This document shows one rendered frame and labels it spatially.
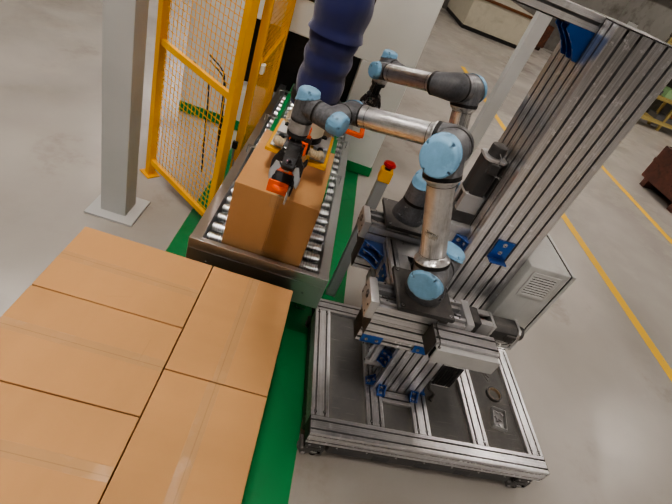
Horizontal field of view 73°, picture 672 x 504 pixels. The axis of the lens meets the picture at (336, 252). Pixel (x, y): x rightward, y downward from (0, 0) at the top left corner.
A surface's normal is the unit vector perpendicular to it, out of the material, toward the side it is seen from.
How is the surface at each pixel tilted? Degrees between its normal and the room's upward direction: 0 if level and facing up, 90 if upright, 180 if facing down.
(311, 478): 0
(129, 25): 90
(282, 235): 90
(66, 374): 0
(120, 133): 90
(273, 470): 0
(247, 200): 90
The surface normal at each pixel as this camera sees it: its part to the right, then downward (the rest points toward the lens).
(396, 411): 0.32, -0.73
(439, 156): -0.50, 0.29
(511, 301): 0.00, 0.64
